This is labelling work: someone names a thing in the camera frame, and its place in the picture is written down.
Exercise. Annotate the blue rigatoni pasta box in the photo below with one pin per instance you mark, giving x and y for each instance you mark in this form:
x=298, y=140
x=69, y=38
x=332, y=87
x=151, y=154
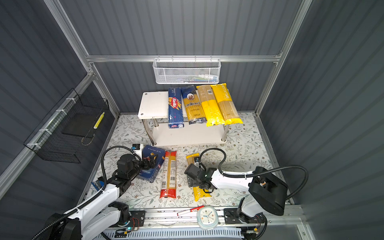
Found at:
x=151, y=171

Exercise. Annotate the red white marker pen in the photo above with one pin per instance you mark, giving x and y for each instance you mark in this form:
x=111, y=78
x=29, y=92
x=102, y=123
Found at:
x=189, y=210

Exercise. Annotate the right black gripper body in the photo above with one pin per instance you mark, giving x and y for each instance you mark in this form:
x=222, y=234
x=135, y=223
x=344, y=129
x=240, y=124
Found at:
x=193, y=183

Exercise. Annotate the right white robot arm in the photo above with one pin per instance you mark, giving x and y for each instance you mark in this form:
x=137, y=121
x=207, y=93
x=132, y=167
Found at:
x=266, y=192

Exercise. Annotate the red spaghetti bag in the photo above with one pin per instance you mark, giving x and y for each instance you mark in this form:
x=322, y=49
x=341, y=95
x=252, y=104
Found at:
x=168, y=188

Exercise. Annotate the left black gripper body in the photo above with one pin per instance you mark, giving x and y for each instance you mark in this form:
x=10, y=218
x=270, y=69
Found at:
x=140, y=165

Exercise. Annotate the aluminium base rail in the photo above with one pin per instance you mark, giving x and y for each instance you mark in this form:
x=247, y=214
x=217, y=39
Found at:
x=165, y=224

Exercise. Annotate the black wire basket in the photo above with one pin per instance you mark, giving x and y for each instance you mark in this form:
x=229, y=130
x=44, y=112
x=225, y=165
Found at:
x=67, y=134

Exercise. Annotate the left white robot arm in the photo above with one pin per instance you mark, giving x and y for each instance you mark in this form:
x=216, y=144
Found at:
x=102, y=210

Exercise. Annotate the blue yellow spaghetti bag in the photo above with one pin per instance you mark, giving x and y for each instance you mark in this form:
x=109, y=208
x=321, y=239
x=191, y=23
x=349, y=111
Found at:
x=194, y=110

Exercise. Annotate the white alarm clock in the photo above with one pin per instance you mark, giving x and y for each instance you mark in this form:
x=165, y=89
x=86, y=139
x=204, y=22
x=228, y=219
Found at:
x=207, y=218

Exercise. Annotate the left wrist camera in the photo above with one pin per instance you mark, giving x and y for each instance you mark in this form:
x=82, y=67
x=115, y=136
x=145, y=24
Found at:
x=136, y=147

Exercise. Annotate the blue black small tool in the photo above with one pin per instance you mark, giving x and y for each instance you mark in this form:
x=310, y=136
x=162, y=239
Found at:
x=98, y=185

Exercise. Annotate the yellow Pastatime spaghetti bag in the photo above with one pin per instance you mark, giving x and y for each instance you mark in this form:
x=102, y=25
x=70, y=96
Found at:
x=198, y=193

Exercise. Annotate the white wire mesh basket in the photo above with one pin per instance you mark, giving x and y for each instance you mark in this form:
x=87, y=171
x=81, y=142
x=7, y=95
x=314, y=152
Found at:
x=187, y=72

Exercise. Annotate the white two-tier shelf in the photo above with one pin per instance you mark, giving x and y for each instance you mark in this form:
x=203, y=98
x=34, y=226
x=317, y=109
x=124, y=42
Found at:
x=154, y=106

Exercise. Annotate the blue spaghetti box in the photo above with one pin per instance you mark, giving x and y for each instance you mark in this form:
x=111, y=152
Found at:
x=175, y=111

